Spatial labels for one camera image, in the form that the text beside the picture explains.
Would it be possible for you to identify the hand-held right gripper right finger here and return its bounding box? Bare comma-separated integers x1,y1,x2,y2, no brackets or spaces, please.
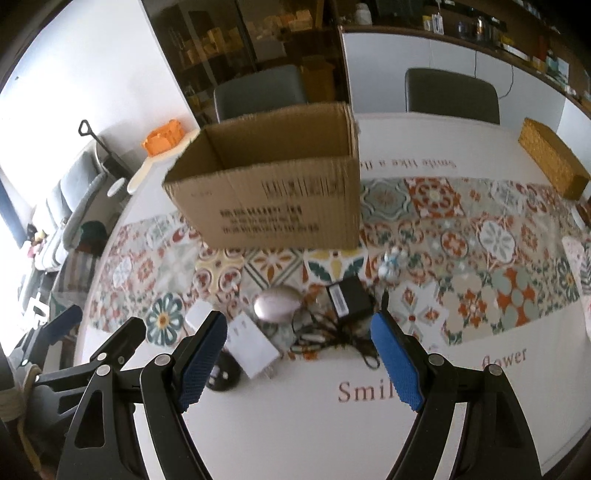
370,311,542,480

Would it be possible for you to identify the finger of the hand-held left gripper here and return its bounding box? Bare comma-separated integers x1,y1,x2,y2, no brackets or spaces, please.
17,305,85,366
36,317,147,391

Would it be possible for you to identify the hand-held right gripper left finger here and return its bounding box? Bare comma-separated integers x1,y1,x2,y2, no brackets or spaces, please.
58,310,229,480

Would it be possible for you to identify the black car key fob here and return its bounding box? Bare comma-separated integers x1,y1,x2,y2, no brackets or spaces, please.
205,351,242,393

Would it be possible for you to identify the silver oval case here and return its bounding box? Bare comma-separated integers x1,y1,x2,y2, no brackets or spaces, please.
253,285,305,323

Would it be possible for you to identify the brown cardboard box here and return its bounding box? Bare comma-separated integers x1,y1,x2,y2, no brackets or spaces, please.
161,102,361,250

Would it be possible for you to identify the small white box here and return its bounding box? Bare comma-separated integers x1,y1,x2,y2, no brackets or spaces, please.
185,302,218,340

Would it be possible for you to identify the white charger block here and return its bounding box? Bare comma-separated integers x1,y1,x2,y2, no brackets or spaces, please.
226,314,282,380

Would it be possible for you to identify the black power adapter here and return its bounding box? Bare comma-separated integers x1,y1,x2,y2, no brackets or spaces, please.
325,276,375,319

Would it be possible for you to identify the dark green cloth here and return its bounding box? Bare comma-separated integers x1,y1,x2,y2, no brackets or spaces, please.
76,220,107,254

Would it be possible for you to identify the grey sofa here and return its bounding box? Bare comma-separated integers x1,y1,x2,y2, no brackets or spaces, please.
32,148,109,273

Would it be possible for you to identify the patterned tile print tablecloth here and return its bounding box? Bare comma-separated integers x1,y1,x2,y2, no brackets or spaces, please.
74,111,591,480

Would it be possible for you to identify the cream round side table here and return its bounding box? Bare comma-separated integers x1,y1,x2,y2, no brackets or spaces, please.
127,129,200,195

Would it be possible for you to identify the orange plastic basket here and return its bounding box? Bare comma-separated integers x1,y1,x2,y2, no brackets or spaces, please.
141,119,185,157

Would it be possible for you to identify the white patterned cloth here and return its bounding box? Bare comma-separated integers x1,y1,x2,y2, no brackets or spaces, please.
561,235,591,288

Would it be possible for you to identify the woven wicker tissue box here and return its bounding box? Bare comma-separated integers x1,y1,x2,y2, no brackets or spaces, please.
518,117,591,200

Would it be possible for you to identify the grey dining chair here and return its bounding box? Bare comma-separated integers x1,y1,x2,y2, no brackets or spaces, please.
213,65,309,124
405,68,501,125

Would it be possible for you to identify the white sideboard cabinet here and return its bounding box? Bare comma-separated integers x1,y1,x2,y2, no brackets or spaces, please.
341,27,591,136

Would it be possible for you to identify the dark glass display cabinet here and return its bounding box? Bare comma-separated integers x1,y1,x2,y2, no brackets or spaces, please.
141,0,347,127

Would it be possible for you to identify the black tangled cable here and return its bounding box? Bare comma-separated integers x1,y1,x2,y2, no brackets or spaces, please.
291,291,389,371

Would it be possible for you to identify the black cart handle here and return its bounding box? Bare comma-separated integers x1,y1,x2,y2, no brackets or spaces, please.
78,120,126,172

